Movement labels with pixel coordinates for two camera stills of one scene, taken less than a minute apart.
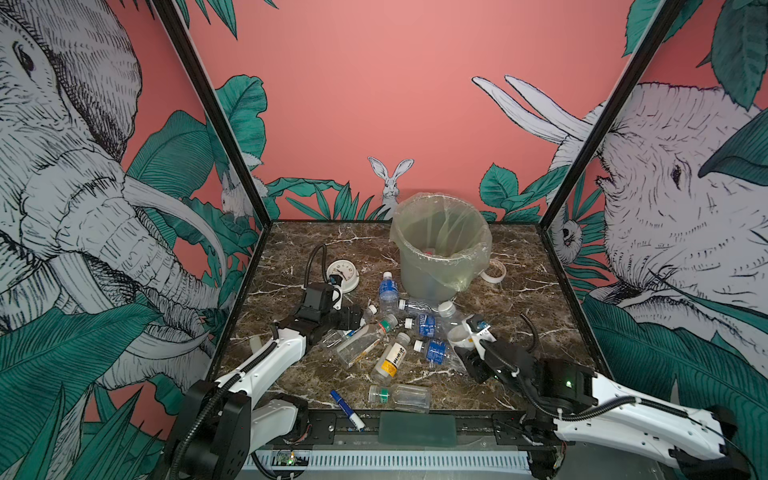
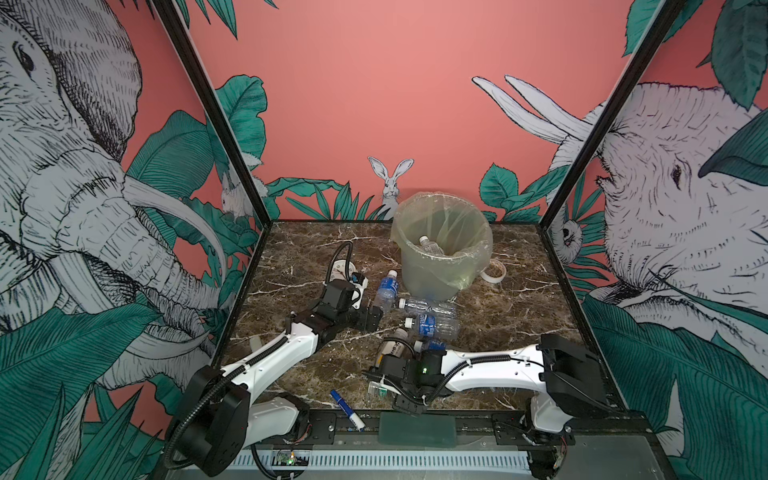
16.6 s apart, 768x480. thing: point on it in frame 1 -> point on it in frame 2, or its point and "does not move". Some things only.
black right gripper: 473,364 -> 405,407
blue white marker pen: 349,411 does not move
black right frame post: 618,100 does not move
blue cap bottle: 388,295 does not move
